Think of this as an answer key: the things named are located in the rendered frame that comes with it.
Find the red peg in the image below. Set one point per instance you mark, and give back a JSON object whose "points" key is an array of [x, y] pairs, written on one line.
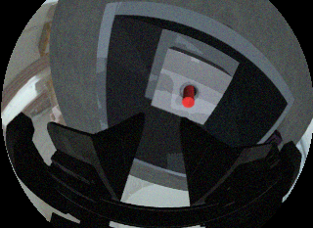
{"points": [[188, 97]]}

